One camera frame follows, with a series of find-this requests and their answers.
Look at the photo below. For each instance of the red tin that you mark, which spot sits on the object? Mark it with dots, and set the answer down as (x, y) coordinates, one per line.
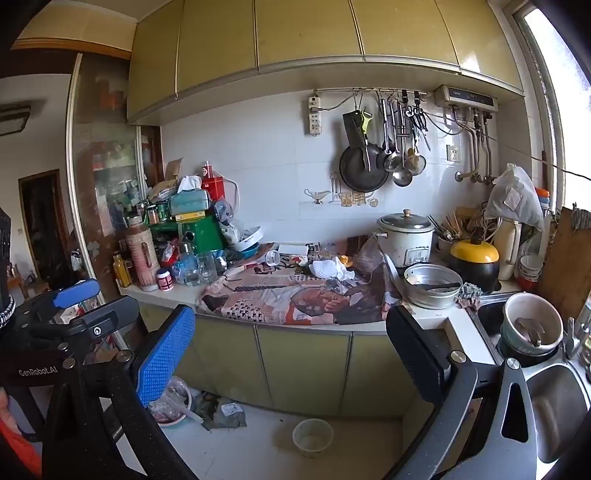
(213, 188)

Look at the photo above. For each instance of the cream thermos jug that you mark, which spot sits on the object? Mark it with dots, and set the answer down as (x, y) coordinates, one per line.
(508, 249)

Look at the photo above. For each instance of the newspaper print cloth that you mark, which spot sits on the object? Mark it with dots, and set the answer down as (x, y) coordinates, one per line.
(277, 300)

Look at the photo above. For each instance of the yellow paper tag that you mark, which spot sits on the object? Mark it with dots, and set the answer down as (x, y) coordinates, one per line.
(347, 262)

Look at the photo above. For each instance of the brown cardboard piece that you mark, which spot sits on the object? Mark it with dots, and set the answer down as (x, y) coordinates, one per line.
(174, 170)

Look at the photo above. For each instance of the white plastic bag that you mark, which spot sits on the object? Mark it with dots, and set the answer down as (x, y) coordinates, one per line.
(515, 194)

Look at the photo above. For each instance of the white wall socket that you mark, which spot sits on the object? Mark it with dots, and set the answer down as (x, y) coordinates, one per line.
(453, 153)

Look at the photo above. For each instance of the pink thermos flask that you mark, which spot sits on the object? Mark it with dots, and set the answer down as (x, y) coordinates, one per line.
(143, 258)

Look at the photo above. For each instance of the kitchen scissors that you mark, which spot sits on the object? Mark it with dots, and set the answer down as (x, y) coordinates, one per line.
(418, 117)

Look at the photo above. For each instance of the small steel ladle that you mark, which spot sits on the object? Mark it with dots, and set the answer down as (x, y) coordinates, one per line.
(391, 161)

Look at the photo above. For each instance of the steel faucet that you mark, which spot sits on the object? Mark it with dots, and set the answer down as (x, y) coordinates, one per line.
(571, 339)

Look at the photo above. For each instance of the stack of white bowls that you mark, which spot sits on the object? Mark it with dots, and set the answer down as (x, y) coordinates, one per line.
(531, 267)

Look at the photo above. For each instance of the steel cleaver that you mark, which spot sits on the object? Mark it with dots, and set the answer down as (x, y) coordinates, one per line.
(353, 127)

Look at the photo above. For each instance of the yellow bottle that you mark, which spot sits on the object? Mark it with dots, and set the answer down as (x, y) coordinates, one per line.
(122, 272)

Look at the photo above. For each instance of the green box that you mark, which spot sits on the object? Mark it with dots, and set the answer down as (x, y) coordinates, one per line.
(207, 233)

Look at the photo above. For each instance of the large steel ladle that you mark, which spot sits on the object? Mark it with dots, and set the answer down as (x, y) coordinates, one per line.
(402, 177)

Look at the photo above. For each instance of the clear plastic bottle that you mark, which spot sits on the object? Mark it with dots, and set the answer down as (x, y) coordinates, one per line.
(330, 249)

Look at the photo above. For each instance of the white power strip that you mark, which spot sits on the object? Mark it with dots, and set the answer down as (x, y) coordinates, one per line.
(315, 122)

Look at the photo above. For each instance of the white rectangular box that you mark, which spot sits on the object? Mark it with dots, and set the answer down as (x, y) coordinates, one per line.
(293, 250)

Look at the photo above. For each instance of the teal case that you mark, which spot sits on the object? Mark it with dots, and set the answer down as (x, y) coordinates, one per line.
(189, 202)

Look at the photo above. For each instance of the clear glass jar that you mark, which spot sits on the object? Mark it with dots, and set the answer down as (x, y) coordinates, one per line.
(188, 267)
(207, 267)

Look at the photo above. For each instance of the metal water pipes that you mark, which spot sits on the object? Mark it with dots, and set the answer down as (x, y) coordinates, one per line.
(475, 176)

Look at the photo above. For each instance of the metal hanging rail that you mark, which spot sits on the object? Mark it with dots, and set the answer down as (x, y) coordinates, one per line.
(341, 90)

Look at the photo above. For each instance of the black pot with yellow lid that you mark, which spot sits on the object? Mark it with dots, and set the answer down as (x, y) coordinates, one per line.
(473, 254)

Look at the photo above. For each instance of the white rice cooker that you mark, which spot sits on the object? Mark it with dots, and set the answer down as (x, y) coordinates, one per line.
(406, 240)

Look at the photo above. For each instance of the clear printed plastic packet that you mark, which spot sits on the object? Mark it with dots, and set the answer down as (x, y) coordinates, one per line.
(224, 210)

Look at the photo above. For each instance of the yellow-green lower cabinets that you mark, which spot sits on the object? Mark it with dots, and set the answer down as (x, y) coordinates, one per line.
(300, 364)

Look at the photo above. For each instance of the white bucket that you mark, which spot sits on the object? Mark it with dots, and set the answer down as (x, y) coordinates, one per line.
(512, 318)

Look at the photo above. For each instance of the pink bowl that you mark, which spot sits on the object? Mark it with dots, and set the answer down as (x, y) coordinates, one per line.
(178, 397)

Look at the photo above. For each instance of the green peeler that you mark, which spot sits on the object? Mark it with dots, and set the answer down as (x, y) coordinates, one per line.
(367, 122)

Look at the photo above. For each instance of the clear plastic bag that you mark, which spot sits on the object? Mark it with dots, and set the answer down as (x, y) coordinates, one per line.
(369, 254)

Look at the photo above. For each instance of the black wok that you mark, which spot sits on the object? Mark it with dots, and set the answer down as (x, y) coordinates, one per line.
(355, 175)

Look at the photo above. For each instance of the yellow-green cabinets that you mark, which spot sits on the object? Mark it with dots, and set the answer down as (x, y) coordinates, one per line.
(300, 364)
(300, 32)

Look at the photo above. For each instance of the white plastic tub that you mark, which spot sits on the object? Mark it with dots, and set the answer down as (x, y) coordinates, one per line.
(249, 237)

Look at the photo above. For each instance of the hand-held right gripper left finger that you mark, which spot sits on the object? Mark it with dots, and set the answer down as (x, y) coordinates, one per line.
(164, 355)

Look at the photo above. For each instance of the yellow-green upper cabinets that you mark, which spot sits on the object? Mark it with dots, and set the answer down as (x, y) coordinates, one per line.
(300, 32)

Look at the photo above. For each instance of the person's left forearm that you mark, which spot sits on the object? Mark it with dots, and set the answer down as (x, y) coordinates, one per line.
(11, 447)

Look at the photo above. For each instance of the white red-print wrapper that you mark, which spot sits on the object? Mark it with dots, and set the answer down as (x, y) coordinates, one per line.
(325, 268)

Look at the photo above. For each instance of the steel sink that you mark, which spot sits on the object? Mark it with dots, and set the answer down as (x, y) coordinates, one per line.
(558, 406)

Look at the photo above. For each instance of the small white trash bin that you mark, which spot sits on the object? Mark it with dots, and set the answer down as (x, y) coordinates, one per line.
(314, 451)

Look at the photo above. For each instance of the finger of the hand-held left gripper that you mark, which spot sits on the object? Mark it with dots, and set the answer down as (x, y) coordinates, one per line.
(108, 316)
(76, 293)

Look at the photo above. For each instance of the grey dishcloth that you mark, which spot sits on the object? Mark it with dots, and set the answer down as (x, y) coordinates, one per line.
(471, 290)

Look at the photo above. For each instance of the grey plastic bag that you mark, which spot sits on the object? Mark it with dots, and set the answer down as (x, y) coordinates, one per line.
(221, 415)

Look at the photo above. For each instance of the wooden cutting board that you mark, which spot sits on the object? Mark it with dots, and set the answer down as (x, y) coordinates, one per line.
(563, 267)

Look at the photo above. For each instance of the blue plastic basket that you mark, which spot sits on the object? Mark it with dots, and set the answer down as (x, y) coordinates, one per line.
(247, 253)

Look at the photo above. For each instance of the stack of coloured plastic bowls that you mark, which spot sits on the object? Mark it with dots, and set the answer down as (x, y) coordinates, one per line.
(542, 198)

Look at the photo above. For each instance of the ceiling lamp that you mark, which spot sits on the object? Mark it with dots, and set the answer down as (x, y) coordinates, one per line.
(14, 119)

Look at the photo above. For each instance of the metal basin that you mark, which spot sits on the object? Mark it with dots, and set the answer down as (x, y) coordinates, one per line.
(431, 299)

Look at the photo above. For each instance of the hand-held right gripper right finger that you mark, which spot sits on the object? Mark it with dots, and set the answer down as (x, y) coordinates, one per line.
(415, 360)

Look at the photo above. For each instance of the window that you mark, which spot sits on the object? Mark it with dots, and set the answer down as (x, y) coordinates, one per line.
(568, 115)

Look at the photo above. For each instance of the chopsticks in holder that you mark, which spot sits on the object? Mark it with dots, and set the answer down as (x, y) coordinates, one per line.
(450, 228)

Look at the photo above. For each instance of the white jar with red label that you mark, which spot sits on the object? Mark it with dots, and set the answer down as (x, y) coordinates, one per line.
(165, 280)

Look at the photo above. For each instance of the brown door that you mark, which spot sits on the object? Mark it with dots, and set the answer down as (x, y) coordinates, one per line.
(41, 221)

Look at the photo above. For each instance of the glass door cabinet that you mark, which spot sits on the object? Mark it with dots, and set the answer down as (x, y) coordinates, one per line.
(106, 138)

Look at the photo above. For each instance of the white water heater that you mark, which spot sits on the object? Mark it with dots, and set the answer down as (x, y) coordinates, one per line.
(466, 96)

